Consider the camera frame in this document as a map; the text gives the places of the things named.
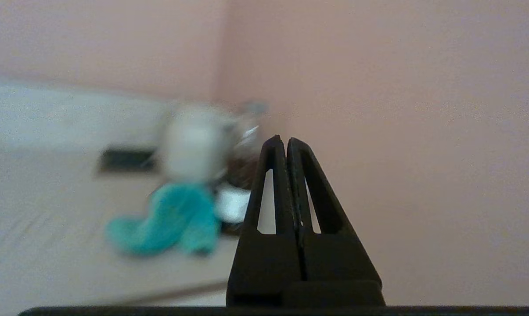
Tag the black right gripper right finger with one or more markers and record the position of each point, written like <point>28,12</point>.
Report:
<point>339,259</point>

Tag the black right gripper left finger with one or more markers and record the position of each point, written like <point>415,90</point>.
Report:
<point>264,263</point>

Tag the teal fluffy cloth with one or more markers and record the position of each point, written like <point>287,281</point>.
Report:
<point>172,219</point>

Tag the large dark drink bottle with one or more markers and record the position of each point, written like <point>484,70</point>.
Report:
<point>238,175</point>

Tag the white electric kettle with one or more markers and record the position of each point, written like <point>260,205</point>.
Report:
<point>194,145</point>

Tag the black recessed socket panel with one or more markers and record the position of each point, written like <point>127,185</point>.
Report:
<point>126,161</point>

